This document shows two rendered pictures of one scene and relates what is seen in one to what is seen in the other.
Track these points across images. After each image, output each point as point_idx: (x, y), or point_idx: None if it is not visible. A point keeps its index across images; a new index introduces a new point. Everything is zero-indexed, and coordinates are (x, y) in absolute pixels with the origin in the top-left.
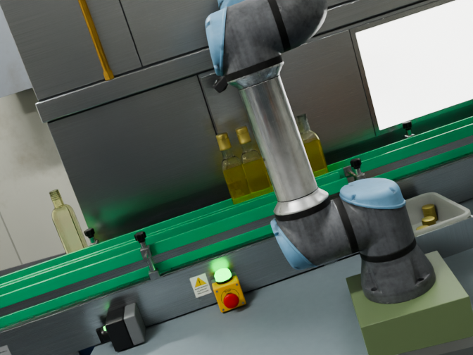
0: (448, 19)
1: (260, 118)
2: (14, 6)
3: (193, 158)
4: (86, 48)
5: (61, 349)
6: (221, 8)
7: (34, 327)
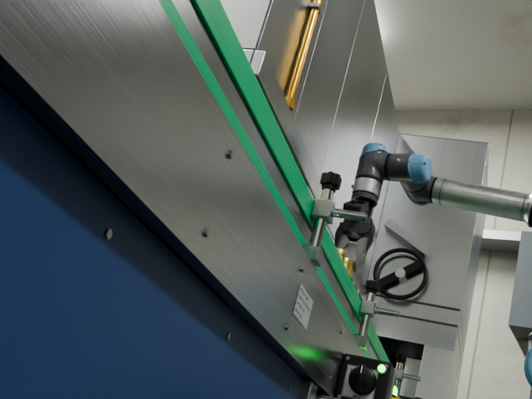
0: None
1: None
2: None
3: None
4: (289, 62)
5: (320, 366)
6: (423, 157)
7: (327, 304)
